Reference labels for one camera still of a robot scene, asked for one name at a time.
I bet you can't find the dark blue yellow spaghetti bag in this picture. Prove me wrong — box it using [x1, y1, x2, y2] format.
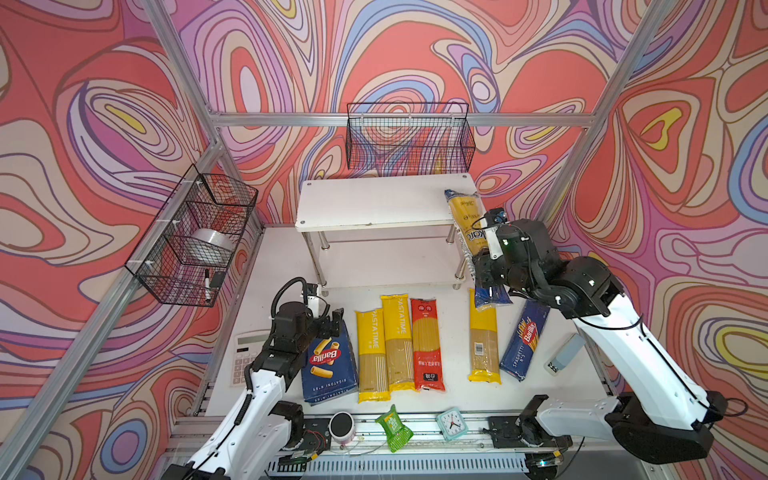
[444, 189, 512, 309]

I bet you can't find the yellow barcode spaghetti bag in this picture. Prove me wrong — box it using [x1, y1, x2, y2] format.
[468, 289, 502, 384]

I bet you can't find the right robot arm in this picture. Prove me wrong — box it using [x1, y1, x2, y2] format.
[470, 209, 728, 465]

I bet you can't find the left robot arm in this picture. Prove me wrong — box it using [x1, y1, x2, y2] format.
[161, 277, 343, 479]

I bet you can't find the white two-tier shelf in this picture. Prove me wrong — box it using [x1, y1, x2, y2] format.
[295, 173, 476, 291]

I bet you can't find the white pink calculator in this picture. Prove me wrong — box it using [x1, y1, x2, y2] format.
[230, 329, 270, 387]

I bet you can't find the blue Barilla rigatoni box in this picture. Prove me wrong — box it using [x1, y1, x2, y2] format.
[301, 320, 359, 405]

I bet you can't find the black marker pen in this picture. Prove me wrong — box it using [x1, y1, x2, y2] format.
[203, 269, 212, 304]

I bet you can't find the short yellow Pastatime bag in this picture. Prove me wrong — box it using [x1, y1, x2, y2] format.
[356, 308, 391, 403]

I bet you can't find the long yellow Pastatime bag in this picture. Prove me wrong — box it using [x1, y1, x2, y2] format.
[381, 294, 415, 392]

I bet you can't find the blue Barilla spaghetti box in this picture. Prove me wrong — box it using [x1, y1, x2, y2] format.
[500, 300, 550, 382]

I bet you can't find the silver tape roll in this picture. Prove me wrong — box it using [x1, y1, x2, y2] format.
[187, 228, 235, 266]

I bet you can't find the grey small box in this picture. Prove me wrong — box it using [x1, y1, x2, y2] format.
[544, 333, 586, 376]

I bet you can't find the red spaghetti bag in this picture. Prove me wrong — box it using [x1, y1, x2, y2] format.
[410, 298, 445, 392]

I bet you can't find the green snack pouch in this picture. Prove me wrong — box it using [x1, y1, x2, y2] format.
[376, 405, 414, 453]

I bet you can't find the teal alarm clock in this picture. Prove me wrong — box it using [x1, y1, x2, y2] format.
[436, 407, 469, 442]

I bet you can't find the black wire basket left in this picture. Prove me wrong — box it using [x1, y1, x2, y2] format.
[125, 166, 259, 307]

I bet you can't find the black wire basket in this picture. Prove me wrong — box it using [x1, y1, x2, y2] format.
[345, 100, 476, 177]
[125, 166, 259, 307]

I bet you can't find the black wire basket back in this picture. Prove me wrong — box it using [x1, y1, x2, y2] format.
[345, 100, 476, 177]

